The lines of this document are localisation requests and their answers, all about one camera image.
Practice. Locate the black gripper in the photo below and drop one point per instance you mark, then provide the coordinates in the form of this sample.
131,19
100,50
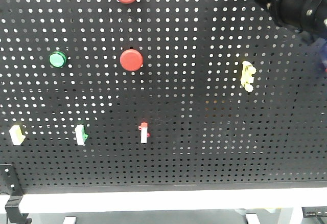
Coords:
297,15

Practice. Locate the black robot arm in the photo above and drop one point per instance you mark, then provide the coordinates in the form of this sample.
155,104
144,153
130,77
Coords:
311,38

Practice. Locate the lower red push button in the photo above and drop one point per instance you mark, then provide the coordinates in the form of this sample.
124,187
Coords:
131,60

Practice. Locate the black desk control panel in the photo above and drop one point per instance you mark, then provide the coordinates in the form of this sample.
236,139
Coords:
314,212

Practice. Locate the black perforated pegboard panel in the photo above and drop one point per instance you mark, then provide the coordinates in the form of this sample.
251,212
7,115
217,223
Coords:
206,131

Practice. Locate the green push button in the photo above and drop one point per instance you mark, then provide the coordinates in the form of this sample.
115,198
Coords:
58,59

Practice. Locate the black left pegboard clamp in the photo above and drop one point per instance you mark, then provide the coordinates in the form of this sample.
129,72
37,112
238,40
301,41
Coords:
11,187

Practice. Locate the yellow toggle switch block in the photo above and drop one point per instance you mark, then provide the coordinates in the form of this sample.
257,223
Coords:
247,76

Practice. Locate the white standing desk frame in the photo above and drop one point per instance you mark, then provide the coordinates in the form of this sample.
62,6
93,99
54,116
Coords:
173,200

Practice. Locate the red white rocker switch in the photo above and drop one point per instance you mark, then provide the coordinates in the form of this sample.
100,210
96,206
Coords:
144,132

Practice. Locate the green white rocker switch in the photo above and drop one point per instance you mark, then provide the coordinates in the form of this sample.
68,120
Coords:
81,135

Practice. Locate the yellow white rocker switch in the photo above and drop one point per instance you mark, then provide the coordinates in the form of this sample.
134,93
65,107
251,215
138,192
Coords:
16,135

